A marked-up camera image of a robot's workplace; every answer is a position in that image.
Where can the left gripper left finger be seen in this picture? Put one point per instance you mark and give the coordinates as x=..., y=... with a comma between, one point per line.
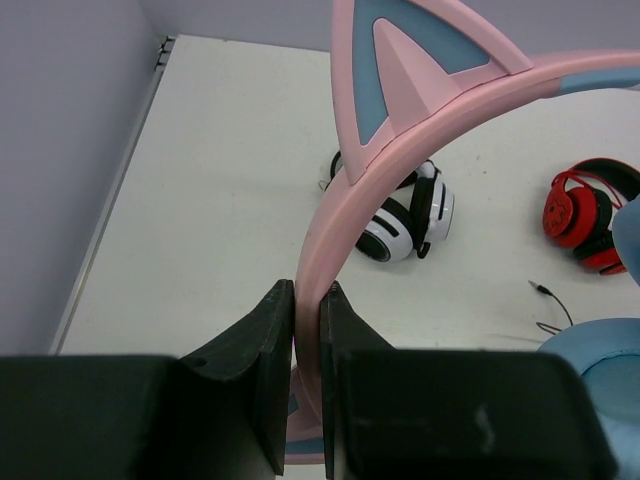
x=236, y=403

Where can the pink blue cat-ear headphones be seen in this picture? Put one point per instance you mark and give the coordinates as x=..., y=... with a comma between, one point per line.
x=408, y=78

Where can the white black headphones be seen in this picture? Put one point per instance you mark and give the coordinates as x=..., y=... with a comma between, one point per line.
x=396, y=231

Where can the red black headphones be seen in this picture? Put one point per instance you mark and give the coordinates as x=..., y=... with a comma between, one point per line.
x=580, y=207

